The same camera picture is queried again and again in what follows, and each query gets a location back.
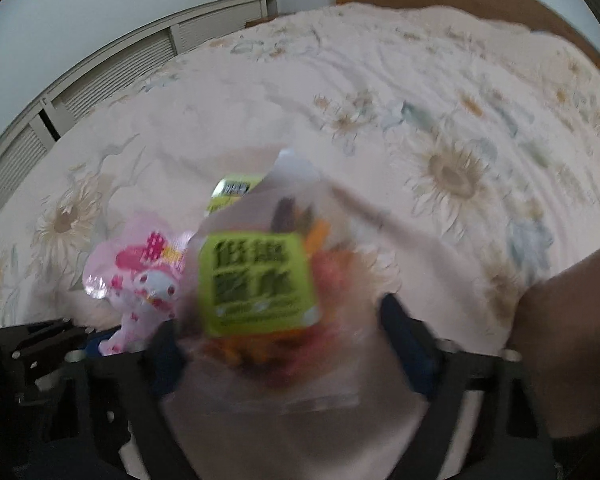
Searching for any white louvered cabinet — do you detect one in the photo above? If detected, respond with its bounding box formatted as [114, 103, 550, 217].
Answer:
[0, 0, 281, 206]

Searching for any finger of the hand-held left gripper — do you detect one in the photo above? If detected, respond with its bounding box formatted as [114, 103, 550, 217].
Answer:
[0, 317, 91, 361]
[82, 337, 126, 361]

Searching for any pink cartoon snack packet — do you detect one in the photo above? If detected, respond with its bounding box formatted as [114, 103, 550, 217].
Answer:
[82, 212, 201, 356]

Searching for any floral blanket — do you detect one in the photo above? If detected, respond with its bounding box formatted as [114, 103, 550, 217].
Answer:
[0, 2, 600, 480]

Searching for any person's bare knee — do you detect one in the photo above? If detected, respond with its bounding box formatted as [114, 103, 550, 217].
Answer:
[507, 232, 600, 441]

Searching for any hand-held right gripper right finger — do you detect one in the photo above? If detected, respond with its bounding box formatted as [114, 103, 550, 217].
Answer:
[377, 292, 556, 480]

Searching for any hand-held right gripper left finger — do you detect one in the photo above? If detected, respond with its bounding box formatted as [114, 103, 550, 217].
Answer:
[65, 317, 196, 480]

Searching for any clear snack bag green label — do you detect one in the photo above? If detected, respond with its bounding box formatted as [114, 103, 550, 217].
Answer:
[177, 147, 433, 411]

